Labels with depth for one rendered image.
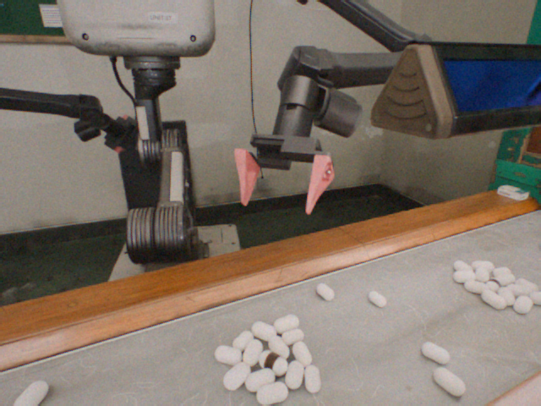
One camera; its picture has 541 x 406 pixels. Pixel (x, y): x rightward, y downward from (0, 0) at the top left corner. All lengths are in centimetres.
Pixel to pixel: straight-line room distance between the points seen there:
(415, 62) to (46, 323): 55
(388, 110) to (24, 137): 232
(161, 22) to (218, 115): 162
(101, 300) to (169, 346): 14
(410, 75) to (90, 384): 48
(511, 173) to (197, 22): 92
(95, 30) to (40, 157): 169
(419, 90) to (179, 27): 65
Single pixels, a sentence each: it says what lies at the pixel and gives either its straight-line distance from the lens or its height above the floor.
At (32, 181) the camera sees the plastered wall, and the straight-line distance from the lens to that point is 256.
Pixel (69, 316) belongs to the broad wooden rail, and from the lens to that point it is 58.
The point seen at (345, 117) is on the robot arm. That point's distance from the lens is 55.
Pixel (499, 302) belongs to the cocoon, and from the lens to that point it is 64.
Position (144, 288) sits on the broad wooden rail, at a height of 76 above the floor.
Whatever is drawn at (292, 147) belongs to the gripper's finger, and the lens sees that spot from 48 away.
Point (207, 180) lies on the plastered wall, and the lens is 253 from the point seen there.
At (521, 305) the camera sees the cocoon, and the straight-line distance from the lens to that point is 65.
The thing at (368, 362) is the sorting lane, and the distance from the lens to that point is 50.
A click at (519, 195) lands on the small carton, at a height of 78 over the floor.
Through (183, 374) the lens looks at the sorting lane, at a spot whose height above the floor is 74.
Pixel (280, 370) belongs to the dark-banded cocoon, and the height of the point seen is 76.
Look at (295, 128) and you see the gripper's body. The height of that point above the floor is 101.
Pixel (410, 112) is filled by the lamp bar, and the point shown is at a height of 106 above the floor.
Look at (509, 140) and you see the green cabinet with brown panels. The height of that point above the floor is 90.
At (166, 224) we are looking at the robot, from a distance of 77.
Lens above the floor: 110
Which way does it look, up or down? 23 degrees down
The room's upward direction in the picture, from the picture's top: straight up
